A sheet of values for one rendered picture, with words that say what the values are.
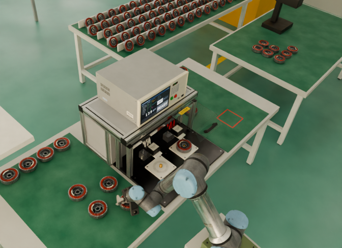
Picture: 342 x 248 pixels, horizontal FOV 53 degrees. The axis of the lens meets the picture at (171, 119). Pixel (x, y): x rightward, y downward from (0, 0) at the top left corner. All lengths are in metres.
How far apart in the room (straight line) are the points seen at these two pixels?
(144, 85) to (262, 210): 1.70
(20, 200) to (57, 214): 0.25
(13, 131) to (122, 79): 0.67
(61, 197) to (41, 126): 1.65
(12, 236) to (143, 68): 1.22
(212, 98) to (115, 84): 1.12
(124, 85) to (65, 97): 2.08
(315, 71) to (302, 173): 1.01
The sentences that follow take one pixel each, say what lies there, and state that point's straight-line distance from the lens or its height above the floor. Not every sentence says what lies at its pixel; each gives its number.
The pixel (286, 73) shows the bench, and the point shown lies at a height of 0.75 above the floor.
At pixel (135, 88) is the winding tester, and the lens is 2.02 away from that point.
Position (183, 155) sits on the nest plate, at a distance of 2.37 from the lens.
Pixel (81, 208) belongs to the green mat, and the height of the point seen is 0.75.
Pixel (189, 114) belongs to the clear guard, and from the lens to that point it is 2.26.
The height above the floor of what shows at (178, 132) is 0.92.
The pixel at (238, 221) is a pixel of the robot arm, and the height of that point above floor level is 1.06.
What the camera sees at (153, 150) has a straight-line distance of 2.20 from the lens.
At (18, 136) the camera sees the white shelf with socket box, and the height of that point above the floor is 1.20.
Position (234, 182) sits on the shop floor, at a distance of 3.31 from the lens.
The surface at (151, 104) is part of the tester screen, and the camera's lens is 2.03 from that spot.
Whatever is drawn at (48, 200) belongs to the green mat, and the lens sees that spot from 2.23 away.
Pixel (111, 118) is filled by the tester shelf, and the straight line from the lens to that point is 2.12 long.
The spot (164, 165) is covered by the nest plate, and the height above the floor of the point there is 0.78.
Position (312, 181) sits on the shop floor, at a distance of 3.61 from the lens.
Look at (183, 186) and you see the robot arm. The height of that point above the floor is 1.35.
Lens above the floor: 2.57
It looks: 43 degrees down
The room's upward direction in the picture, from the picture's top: 7 degrees clockwise
